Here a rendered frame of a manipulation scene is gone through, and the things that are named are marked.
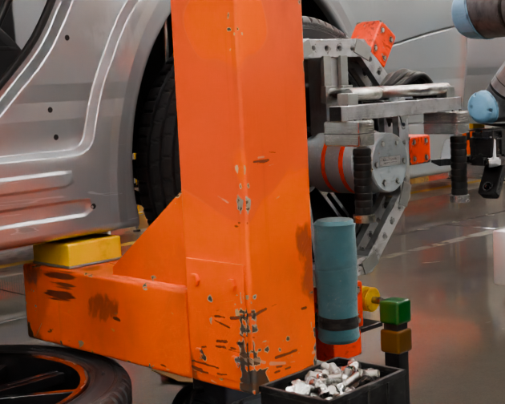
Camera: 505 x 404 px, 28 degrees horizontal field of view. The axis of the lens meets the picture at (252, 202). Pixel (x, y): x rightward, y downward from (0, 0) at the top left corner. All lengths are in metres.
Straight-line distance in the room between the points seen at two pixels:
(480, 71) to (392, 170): 2.60
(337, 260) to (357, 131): 0.29
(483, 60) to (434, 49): 1.79
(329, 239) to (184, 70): 0.56
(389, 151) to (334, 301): 0.34
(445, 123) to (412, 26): 0.67
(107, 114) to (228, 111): 0.51
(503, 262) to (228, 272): 0.45
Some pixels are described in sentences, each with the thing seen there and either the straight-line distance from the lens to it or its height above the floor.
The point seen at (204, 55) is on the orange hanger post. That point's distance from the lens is 1.67.
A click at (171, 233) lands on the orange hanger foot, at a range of 1.80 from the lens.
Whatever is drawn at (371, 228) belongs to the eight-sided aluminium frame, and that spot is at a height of 0.67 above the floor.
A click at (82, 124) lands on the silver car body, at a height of 0.97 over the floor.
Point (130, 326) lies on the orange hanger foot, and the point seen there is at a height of 0.59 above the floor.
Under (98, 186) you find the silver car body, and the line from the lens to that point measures 2.08.
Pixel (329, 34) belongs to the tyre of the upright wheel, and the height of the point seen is 1.13.
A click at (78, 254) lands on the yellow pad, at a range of 2.06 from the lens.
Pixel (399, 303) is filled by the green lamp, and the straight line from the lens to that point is 1.70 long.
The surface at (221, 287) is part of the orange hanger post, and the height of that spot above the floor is 0.70.
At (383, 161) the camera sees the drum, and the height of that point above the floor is 0.85.
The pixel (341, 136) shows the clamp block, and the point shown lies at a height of 0.92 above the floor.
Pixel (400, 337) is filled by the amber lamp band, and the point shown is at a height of 0.60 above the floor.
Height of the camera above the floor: 1.04
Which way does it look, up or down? 7 degrees down
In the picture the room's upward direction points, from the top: 3 degrees counter-clockwise
